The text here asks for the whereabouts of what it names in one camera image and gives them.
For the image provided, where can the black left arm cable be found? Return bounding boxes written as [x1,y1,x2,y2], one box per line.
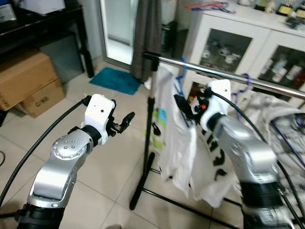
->
[0,95,91,208]

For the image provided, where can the purple plastic hanger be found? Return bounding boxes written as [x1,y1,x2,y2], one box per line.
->
[236,73,254,120]

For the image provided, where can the white framed glass door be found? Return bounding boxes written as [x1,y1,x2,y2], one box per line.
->
[99,0,139,67]

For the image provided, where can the gold trophy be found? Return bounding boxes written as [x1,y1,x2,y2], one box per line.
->
[278,2,294,17]

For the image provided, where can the black desk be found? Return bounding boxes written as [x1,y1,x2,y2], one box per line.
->
[0,0,95,79]

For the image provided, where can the white glass door cabinet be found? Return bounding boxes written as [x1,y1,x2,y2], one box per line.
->
[183,4,305,103]

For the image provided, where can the cardboard box with black lettering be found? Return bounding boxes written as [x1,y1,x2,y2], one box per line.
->
[21,79,66,118]

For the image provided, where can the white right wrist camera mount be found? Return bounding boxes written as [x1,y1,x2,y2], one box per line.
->
[199,79,233,133]

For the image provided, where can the chrome and black clothes rack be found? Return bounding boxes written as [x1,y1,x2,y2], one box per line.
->
[129,51,305,229]

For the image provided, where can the teal floor mat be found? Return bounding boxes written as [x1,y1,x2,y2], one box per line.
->
[88,67,142,96]

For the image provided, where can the large plain cardboard box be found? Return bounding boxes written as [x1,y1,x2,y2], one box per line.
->
[0,50,60,113]

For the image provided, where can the white shirt with green print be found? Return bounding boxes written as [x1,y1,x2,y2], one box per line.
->
[152,64,198,194]

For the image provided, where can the white box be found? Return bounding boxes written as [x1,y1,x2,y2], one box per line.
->
[19,0,65,15]

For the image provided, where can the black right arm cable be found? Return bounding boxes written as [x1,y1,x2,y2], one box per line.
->
[206,89,305,229]

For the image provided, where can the white laundry heap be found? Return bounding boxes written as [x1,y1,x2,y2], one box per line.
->
[233,88,305,194]

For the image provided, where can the dark grey curtain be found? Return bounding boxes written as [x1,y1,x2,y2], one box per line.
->
[131,0,163,82]

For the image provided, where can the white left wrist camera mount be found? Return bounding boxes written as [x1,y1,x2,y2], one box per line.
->
[81,94,117,145]

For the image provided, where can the white shirt with black letters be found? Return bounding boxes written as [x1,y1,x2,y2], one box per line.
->
[190,125,239,208]

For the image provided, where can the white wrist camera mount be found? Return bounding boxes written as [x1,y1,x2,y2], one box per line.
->
[199,79,233,133]
[81,94,117,145]

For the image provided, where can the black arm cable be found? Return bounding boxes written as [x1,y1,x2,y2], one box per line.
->
[206,89,305,229]
[0,95,91,208]

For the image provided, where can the red and blue lanyards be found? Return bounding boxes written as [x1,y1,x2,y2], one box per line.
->
[185,1,235,14]

